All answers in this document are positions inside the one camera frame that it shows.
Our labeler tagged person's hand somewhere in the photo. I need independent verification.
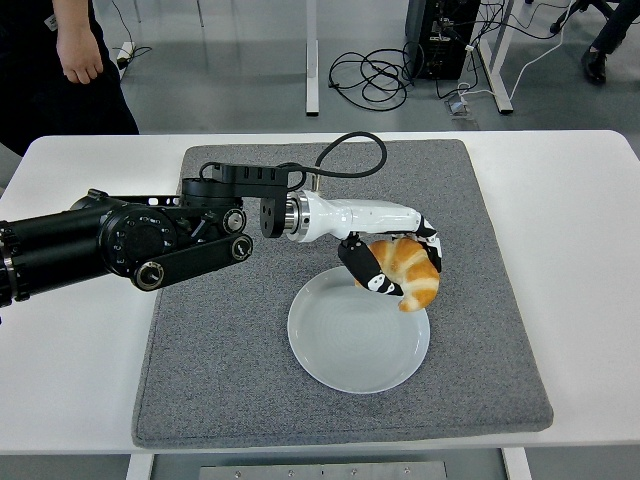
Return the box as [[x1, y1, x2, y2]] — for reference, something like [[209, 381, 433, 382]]
[[56, 27, 104, 85]]

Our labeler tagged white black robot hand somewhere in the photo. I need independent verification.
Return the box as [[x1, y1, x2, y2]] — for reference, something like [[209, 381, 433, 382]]
[[307, 197, 444, 297]]

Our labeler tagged golden croissant bread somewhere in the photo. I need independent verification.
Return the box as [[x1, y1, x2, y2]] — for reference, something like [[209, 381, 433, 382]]
[[354, 237, 441, 314]]

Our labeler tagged pale blue round plate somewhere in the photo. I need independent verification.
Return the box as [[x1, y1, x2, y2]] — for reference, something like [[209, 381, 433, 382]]
[[287, 264, 431, 395]]

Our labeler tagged grey metal plate with screws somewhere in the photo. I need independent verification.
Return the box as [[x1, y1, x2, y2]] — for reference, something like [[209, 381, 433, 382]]
[[198, 460, 449, 480]]

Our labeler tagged person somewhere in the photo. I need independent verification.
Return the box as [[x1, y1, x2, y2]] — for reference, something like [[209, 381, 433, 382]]
[[0, 0, 141, 154]]

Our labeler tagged grey floor socket box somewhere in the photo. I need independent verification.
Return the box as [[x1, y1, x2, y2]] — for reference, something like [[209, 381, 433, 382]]
[[443, 97, 481, 124]]

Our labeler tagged white desk leg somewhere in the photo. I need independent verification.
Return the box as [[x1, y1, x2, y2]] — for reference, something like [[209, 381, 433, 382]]
[[477, 0, 516, 116], [303, 0, 320, 118]]

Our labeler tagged black computer tower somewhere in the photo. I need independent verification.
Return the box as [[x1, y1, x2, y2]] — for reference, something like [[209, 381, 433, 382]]
[[404, 0, 481, 81]]

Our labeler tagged grey fabric mat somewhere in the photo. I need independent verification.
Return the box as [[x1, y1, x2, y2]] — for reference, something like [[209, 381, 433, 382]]
[[130, 138, 554, 450]]

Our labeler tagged person's leg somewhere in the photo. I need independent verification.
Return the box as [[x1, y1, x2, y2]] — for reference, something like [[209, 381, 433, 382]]
[[581, 0, 640, 85]]

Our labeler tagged black office chair base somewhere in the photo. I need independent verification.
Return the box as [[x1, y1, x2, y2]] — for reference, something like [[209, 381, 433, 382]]
[[524, 0, 624, 36]]

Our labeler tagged white table leg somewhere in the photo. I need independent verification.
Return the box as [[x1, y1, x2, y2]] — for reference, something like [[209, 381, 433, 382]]
[[124, 452, 154, 480], [502, 447, 532, 480]]

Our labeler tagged tangled black floor cable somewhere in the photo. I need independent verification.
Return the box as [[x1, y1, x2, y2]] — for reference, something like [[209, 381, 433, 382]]
[[328, 47, 416, 109]]

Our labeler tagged white floor cable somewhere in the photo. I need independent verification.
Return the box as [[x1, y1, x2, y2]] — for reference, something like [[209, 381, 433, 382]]
[[457, 14, 571, 101]]

